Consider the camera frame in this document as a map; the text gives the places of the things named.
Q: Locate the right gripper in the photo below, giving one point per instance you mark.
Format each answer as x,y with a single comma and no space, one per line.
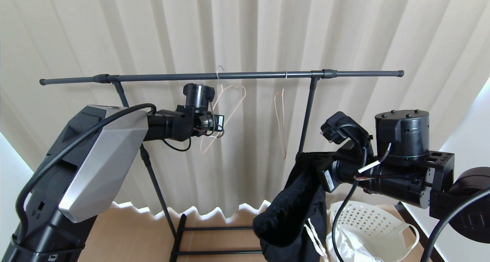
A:
394,181

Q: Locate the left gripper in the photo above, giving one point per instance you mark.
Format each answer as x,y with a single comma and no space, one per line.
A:
208,124

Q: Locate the pink clothes hanger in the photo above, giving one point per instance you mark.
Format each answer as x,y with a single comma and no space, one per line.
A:
234,112
285,82

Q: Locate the black shorts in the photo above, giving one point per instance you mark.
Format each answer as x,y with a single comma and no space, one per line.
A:
291,208

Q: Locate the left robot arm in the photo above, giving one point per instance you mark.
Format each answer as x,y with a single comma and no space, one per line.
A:
103,158

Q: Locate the white laundry basket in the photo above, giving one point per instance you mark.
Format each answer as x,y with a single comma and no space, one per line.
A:
367,220

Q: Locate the black clothes rack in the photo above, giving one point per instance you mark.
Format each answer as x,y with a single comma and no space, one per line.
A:
249,75

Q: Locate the white garment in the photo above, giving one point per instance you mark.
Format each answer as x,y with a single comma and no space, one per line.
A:
356,250

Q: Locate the beige curtain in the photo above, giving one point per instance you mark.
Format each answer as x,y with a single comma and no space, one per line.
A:
344,32

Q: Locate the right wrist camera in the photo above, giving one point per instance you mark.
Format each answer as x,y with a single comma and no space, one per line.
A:
340,128

